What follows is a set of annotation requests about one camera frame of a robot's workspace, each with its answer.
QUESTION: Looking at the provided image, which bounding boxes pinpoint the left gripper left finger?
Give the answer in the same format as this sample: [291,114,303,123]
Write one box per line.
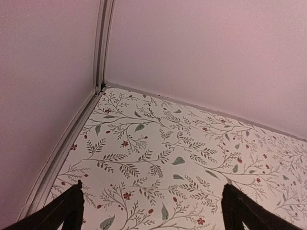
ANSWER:
[5,180,84,230]

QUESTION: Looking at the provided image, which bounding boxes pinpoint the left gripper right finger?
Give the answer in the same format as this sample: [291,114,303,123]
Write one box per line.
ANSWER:
[221,184,300,230]

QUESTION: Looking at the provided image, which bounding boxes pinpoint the floral table mat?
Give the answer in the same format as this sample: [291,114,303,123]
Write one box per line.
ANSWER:
[47,88,307,230]

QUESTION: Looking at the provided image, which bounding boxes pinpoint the left aluminium frame post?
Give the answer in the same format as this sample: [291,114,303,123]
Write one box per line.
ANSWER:
[93,0,115,95]

